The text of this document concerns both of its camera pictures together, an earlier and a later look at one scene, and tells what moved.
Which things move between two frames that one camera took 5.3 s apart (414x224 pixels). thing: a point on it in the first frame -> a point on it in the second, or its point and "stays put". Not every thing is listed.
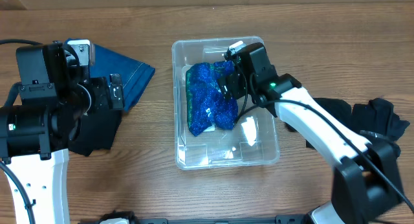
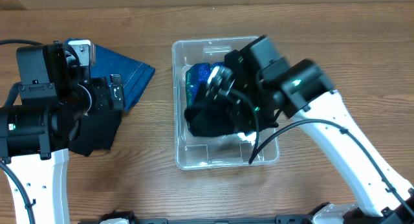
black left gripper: [101, 87] stays put
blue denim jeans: [134, 74] stays put
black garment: [98, 131] stays put
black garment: [376, 115] -> [212, 116]
